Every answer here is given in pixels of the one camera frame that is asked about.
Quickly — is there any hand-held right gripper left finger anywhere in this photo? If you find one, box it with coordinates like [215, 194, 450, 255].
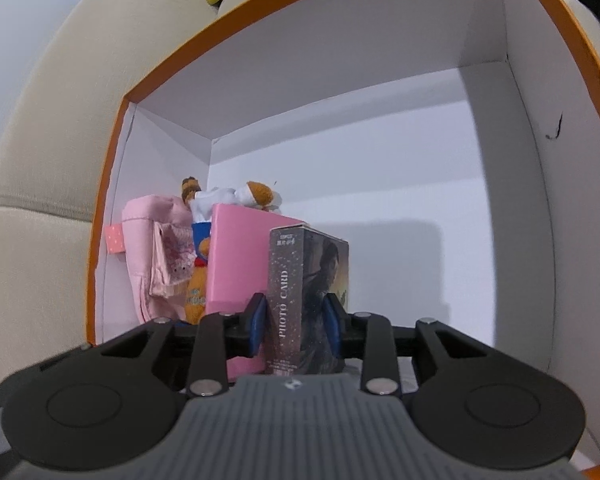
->
[98, 292, 267, 397]

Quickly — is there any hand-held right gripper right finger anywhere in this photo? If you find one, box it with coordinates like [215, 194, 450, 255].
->
[322, 292, 492, 396]

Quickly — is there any dark photo card box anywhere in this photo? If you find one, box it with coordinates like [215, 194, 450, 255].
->
[266, 226, 350, 377]

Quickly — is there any orange cardboard box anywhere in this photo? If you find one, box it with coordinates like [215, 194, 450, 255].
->
[82, 0, 600, 480]

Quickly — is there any pink box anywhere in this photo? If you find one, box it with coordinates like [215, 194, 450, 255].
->
[204, 203, 312, 379]

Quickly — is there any orange and white plush toy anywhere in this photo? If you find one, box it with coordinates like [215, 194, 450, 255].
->
[180, 176, 284, 324]

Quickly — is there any pink fabric pouch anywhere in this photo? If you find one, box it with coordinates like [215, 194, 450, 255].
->
[107, 195, 197, 324]

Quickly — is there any beige sofa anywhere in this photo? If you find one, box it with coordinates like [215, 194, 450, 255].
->
[0, 0, 600, 467]

